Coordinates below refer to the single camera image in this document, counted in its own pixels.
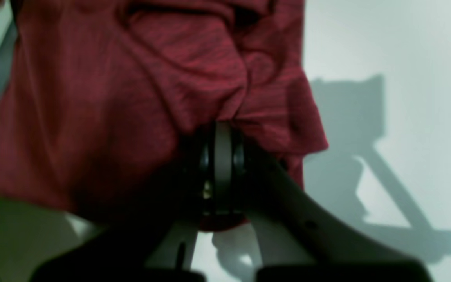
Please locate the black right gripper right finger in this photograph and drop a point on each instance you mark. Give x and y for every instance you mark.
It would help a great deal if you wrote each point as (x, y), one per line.
(299, 240)

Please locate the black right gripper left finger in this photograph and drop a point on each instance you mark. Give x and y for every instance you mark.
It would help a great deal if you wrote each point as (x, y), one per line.
(157, 242)

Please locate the dark red long-sleeve shirt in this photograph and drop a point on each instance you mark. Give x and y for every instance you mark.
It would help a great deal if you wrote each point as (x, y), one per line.
(103, 94)

